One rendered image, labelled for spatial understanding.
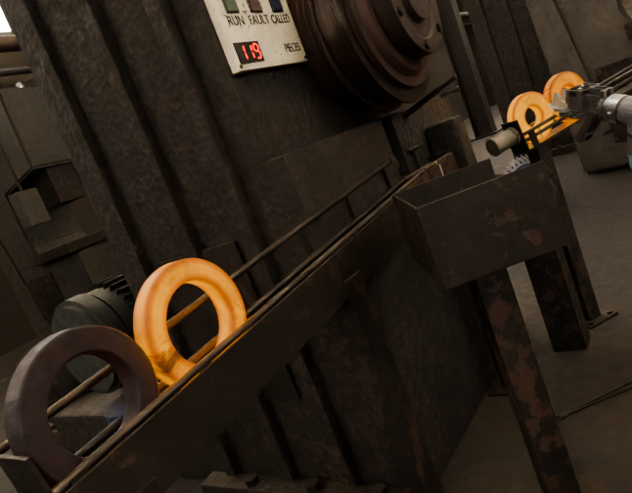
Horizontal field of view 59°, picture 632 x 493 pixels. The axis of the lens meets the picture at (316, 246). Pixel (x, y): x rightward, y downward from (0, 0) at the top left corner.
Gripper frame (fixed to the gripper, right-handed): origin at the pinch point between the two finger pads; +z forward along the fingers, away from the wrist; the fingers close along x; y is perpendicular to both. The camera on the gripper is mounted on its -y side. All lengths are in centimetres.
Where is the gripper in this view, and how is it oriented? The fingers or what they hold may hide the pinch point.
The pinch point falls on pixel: (552, 107)
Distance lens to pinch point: 186.7
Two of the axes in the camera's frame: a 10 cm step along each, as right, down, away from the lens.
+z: -4.2, -3.2, 8.5
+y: -2.4, -8.6, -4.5
